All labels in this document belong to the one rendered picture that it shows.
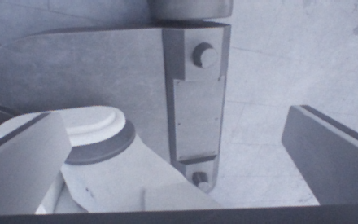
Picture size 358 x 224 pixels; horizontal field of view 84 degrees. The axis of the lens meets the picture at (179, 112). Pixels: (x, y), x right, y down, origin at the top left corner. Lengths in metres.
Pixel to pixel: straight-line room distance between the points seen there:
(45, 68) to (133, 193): 0.32
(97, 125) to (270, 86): 0.65
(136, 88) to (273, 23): 0.49
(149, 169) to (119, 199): 0.06
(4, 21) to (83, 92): 0.29
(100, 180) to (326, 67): 0.87
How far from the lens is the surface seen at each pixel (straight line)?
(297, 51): 0.85
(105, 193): 0.30
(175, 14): 0.44
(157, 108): 0.50
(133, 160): 0.34
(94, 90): 0.49
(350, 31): 0.99
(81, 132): 0.36
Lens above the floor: 0.62
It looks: 60 degrees down
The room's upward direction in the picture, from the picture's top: 155 degrees clockwise
